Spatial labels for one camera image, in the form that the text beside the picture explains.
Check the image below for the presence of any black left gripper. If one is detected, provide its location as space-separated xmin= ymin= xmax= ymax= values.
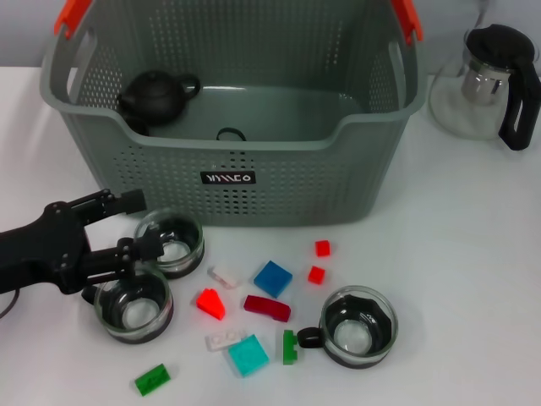
xmin=0 ymin=189 xmax=166 ymax=296

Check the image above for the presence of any glass teacup with black base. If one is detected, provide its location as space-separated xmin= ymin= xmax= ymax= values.
xmin=297 ymin=286 xmax=399 ymax=370
xmin=81 ymin=268 xmax=174 ymax=344
xmin=216 ymin=126 xmax=246 ymax=143
xmin=134 ymin=208 xmax=206 ymax=280

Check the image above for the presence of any grey perforated storage bin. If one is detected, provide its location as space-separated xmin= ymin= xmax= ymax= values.
xmin=40 ymin=0 xmax=426 ymax=228

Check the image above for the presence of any white oblong brick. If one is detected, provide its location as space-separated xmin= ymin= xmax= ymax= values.
xmin=207 ymin=264 xmax=243 ymax=289

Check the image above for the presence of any red sloped brick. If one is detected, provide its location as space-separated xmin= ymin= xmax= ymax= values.
xmin=195 ymin=288 xmax=227 ymax=321

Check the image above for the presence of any black ceramic teapot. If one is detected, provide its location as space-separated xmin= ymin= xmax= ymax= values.
xmin=117 ymin=70 xmax=201 ymax=127

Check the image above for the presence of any white flat plate brick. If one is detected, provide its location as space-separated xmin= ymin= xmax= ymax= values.
xmin=205 ymin=328 xmax=242 ymax=353

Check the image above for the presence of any green rectangular brick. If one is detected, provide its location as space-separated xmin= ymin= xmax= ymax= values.
xmin=134 ymin=363 xmax=172 ymax=398

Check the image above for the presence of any blue square brick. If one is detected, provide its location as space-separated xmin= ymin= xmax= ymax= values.
xmin=253 ymin=260 xmax=293 ymax=299

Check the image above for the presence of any dark red curved brick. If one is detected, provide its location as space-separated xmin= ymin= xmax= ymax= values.
xmin=243 ymin=294 xmax=292 ymax=323

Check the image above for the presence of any cyan square brick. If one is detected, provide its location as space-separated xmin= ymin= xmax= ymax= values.
xmin=227 ymin=333 xmax=271 ymax=377

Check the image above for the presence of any green notched brick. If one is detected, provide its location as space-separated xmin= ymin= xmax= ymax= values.
xmin=281 ymin=329 xmax=299 ymax=365

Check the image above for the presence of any glass pitcher with black lid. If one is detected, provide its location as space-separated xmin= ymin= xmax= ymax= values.
xmin=427 ymin=24 xmax=541 ymax=152

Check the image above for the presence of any orange bin carry handle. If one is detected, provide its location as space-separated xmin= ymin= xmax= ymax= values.
xmin=53 ymin=0 xmax=424 ymax=46

